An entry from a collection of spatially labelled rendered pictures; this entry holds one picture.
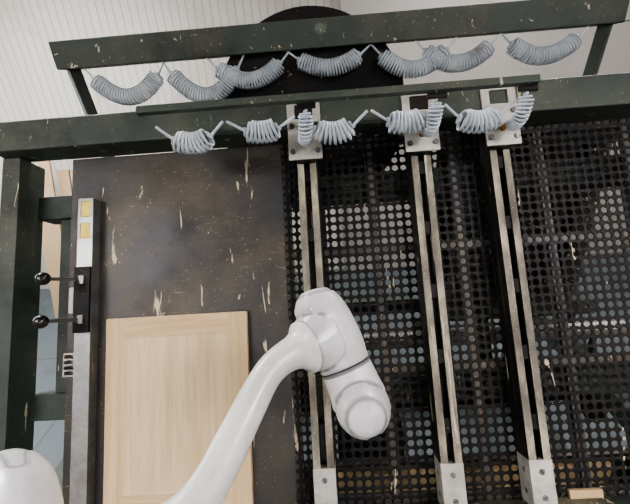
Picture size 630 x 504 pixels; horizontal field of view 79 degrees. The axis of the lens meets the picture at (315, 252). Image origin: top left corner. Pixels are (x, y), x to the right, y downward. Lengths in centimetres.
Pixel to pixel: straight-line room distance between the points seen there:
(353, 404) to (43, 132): 123
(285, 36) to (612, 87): 110
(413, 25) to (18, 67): 377
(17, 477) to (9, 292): 83
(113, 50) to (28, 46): 281
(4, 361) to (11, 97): 356
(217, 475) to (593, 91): 137
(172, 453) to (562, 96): 155
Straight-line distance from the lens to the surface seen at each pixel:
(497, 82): 116
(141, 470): 138
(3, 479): 77
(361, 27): 168
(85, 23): 436
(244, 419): 67
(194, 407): 127
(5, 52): 475
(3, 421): 153
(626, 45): 472
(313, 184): 117
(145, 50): 180
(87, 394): 138
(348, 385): 74
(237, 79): 167
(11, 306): 150
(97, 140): 139
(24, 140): 153
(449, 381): 117
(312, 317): 72
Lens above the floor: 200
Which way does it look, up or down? 25 degrees down
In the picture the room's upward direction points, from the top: 5 degrees counter-clockwise
